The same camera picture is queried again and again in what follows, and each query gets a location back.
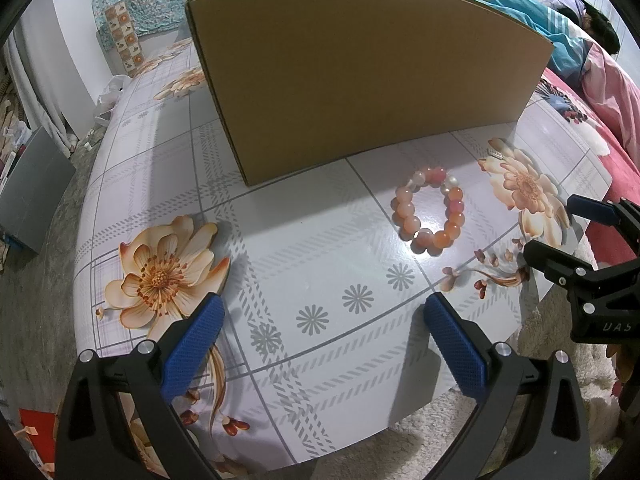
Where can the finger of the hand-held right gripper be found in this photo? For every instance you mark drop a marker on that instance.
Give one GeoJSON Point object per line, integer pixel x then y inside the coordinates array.
{"type": "Point", "coordinates": [550, 257]}
{"type": "Point", "coordinates": [587, 205]}

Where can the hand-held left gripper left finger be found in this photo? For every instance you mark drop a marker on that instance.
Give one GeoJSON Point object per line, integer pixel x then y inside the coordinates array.
{"type": "Point", "coordinates": [195, 350]}

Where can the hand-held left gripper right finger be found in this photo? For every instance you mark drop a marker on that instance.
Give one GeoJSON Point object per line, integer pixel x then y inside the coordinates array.
{"type": "Point", "coordinates": [455, 355]}

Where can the brown cardboard box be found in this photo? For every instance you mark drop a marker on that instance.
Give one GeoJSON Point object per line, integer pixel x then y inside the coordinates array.
{"type": "Point", "coordinates": [360, 75]}

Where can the red bed sheet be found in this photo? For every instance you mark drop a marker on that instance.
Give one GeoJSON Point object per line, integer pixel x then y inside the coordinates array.
{"type": "Point", "coordinates": [620, 170]}

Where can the pink blanket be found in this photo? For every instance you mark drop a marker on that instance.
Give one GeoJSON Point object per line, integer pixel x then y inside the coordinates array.
{"type": "Point", "coordinates": [615, 90]}

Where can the red packet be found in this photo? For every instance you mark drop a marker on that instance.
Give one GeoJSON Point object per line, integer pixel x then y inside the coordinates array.
{"type": "Point", "coordinates": [35, 430]}

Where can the blue blanket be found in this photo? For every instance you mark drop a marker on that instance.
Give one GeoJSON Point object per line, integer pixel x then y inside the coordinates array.
{"type": "Point", "coordinates": [540, 20]}

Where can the grey box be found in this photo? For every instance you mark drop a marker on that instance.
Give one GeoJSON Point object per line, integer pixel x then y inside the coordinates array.
{"type": "Point", "coordinates": [35, 190]}

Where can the white plastic bag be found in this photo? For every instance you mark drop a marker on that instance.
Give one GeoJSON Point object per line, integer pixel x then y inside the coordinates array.
{"type": "Point", "coordinates": [107, 105]}

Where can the white curtain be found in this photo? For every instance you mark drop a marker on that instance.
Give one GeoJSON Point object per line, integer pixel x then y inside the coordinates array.
{"type": "Point", "coordinates": [45, 105]}

